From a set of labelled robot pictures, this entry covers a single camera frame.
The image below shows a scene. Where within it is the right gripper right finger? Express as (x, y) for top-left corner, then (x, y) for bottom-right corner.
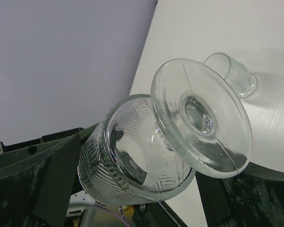
(195, 163), (284, 227)

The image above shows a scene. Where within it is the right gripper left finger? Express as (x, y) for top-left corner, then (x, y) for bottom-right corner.
(0, 127), (93, 227)

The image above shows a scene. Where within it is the clear wine glass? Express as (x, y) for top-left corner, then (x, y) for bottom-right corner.
(204, 52), (257, 98)
(78, 58), (253, 206)

